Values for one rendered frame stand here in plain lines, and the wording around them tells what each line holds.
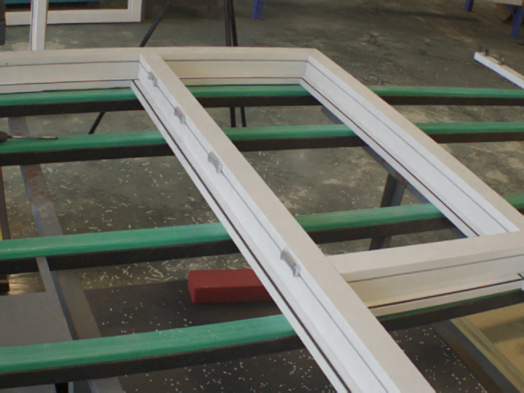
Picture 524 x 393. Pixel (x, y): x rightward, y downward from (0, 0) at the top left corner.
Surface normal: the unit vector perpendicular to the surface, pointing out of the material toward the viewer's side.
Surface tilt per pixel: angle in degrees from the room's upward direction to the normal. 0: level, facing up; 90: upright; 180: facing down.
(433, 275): 90
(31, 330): 0
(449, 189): 90
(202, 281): 0
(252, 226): 90
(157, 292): 0
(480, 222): 90
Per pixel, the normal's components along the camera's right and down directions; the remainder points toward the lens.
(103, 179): 0.15, -0.87
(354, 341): -0.92, 0.07
